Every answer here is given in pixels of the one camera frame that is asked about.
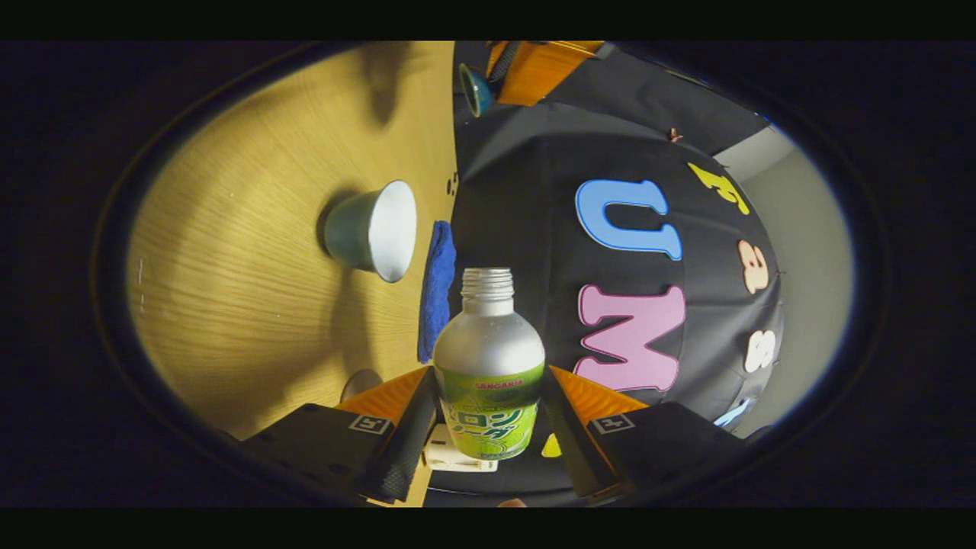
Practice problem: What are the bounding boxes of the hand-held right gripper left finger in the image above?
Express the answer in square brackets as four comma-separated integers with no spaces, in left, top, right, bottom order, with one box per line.
[240,366,439,506]

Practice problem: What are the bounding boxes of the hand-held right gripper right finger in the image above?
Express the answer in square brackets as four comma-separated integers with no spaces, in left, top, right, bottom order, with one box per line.
[540,364,752,500]

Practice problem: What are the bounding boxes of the teal teacup lid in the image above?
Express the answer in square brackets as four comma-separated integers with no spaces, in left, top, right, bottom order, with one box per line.
[458,63,495,118]

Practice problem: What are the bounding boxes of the round brown coaster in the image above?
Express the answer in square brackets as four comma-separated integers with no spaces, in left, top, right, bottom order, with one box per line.
[339,369,384,403]

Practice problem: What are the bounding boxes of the silver green-label water bottle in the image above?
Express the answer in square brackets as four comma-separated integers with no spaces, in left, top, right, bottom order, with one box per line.
[432,267,547,461]

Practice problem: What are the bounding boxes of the teal teacup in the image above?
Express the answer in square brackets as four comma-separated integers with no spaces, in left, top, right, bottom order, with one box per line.
[322,180,419,284]

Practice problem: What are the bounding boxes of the white toaster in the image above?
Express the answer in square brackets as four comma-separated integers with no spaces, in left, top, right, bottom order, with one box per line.
[422,423,498,474]

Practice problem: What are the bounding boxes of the black backdrop cloth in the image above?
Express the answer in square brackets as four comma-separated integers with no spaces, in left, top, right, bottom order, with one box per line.
[423,42,786,508]

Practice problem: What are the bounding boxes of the blue cloth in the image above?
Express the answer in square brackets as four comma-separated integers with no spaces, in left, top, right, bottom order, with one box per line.
[417,220,458,364]

